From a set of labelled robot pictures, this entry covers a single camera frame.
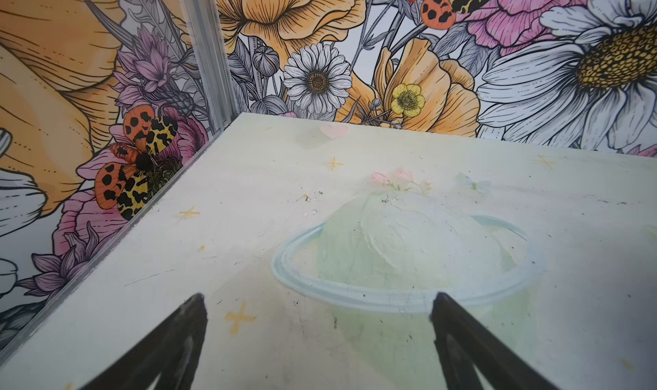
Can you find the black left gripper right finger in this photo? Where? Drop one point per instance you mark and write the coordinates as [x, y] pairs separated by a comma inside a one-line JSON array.
[[467, 350]]

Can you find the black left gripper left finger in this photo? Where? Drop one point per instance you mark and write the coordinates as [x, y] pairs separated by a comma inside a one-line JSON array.
[[167, 358]]

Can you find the silver aluminium corner post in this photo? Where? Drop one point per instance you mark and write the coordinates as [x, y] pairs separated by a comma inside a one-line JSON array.
[[204, 26]]

